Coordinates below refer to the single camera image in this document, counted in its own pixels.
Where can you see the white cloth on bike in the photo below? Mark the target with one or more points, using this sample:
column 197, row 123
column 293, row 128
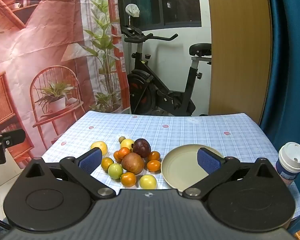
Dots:
column 132, row 10

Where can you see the green jujube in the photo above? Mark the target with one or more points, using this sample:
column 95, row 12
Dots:
column 115, row 171

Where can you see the dark window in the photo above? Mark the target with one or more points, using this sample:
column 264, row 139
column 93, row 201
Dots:
column 180, row 2

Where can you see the blue curtain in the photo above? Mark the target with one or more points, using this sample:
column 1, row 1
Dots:
column 290, row 67

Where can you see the yellow lemon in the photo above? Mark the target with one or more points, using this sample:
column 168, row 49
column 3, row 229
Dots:
column 127, row 144
column 100, row 146

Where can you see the wooden door panel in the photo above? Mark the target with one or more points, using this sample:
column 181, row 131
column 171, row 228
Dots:
column 240, row 55

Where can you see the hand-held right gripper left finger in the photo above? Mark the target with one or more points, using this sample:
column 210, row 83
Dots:
column 90, row 160

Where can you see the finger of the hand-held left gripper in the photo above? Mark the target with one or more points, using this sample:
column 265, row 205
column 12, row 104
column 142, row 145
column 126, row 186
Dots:
column 12, row 137

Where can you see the red apple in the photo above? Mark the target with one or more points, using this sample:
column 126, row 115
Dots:
column 132, row 163

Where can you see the black exercise bike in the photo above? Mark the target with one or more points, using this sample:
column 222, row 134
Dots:
column 142, row 80

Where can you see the yellow-green jujube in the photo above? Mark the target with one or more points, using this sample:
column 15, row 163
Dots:
column 148, row 182

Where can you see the paper cup with white lid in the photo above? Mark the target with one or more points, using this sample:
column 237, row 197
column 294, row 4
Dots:
column 291, row 160

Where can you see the small brown-green fruit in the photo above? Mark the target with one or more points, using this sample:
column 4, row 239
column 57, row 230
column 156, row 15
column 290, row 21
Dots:
column 121, row 139

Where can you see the dark purple mangosteen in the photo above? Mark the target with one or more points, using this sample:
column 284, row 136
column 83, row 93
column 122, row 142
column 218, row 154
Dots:
column 141, row 148

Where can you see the cream round plate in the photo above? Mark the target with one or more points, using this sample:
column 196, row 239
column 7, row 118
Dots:
column 180, row 165

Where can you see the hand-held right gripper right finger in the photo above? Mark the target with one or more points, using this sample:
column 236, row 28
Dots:
column 208, row 161

